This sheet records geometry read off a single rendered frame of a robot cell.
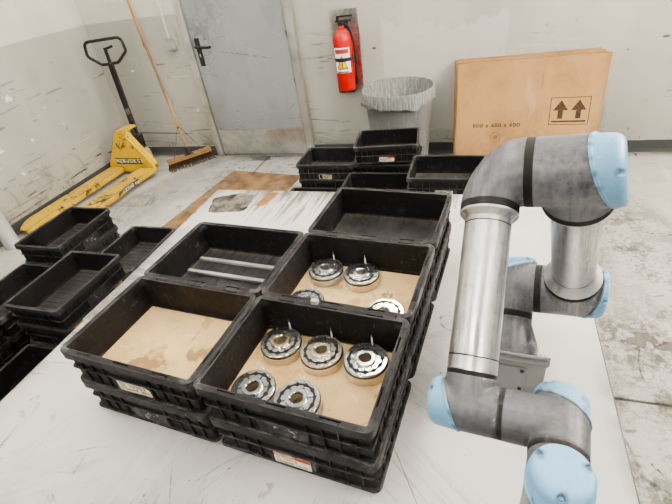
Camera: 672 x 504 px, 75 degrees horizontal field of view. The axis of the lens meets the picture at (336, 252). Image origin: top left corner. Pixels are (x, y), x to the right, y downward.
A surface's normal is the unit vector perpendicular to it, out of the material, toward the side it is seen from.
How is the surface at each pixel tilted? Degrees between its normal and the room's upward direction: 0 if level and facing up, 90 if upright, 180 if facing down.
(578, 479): 1
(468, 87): 81
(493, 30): 90
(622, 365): 0
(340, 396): 0
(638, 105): 90
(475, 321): 38
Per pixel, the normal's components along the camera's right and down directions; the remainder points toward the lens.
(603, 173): -0.43, 0.26
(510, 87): -0.29, 0.46
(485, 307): -0.04, -0.25
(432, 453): -0.13, -0.81
